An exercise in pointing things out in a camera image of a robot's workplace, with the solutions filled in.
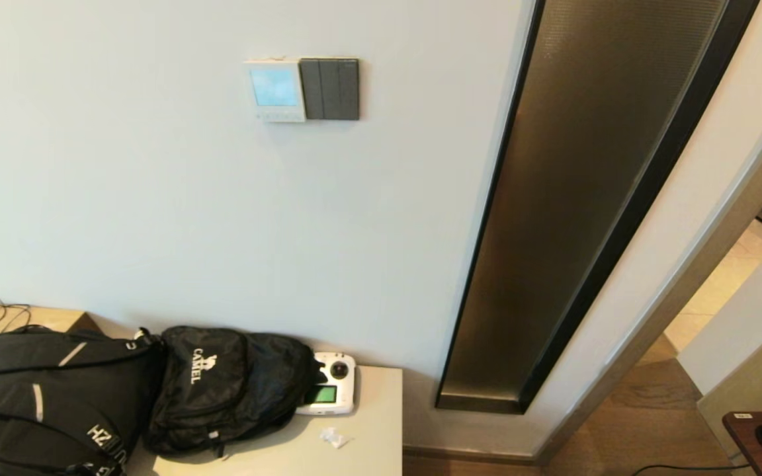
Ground light wooden desk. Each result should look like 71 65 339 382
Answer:
0 299 101 339

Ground grey door frame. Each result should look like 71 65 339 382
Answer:
536 86 762 465

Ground white wall thermostat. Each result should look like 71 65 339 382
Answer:
244 59 307 124

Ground beige cabinet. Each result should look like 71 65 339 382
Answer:
123 317 404 476

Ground grey wall light switch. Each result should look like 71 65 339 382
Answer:
300 58 361 122

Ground crumpled clear plastic wrapper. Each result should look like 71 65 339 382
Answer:
319 427 354 451

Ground black floor cable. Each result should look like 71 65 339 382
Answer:
632 464 756 476

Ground black Camel backpack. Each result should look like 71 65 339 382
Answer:
142 326 326 462

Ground black backpack with grey stripes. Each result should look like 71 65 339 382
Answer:
0 327 165 476

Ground white remote controller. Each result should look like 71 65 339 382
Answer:
295 352 358 417

